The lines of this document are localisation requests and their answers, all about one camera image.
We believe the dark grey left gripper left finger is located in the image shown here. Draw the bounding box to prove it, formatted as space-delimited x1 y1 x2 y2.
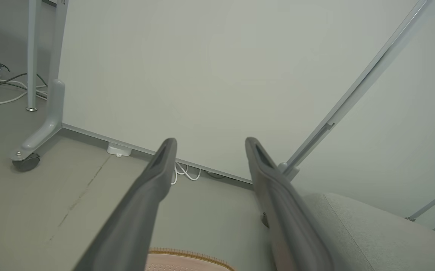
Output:
73 138 178 271

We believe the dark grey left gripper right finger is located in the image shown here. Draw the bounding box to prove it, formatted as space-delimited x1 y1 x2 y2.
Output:
244 137 334 271

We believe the black caster wheel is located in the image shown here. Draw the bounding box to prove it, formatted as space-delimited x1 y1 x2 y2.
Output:
12 153 41 172

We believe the wide white partition panel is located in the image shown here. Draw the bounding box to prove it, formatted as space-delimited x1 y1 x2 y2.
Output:
48 0 429 185

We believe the looped white cable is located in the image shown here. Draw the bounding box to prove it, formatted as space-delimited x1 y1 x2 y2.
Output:
170 162 202 186

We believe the long white floor cable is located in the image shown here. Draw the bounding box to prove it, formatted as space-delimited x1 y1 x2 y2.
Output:
0 80 48 106

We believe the grey upholstered seat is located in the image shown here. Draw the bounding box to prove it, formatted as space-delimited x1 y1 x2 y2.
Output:
255 192 435 271

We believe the dark grey floor cable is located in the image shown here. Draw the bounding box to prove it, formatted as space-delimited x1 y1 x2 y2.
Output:
0 73 48 100

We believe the pink cloth with tan trim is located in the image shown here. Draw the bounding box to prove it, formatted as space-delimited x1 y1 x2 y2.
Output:
145 248 237 271

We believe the small white box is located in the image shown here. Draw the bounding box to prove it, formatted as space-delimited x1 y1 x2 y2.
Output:
107 143 132 157

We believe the grey partition foot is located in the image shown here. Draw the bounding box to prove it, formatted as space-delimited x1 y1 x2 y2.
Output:
10 79 66 162

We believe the grey metal table leg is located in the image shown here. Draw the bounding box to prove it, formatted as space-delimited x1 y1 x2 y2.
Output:
26 0 39 112

